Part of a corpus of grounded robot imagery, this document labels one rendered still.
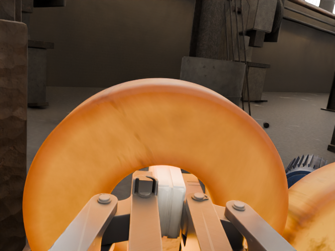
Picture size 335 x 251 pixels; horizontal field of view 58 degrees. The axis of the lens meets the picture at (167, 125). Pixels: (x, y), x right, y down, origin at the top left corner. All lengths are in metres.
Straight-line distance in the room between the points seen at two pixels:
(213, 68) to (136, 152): 2.41
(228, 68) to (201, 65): 0.23
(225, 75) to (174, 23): 5.96
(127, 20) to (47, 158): 7.43
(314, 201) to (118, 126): 0.13
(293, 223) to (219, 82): 2.39
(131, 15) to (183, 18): 1.66
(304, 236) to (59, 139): 0.16
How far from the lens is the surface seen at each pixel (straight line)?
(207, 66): 2.57
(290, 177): 1.84
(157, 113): 0.16
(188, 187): 0.17
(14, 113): 0.42
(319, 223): 0.21
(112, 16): 7.38
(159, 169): 0.17
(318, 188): 0.22
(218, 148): 0.17
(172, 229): 0.16
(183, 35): 8.68
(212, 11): 4.21
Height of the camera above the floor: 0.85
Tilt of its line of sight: 13 degrees down
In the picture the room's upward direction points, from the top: 6 degrees clockwise
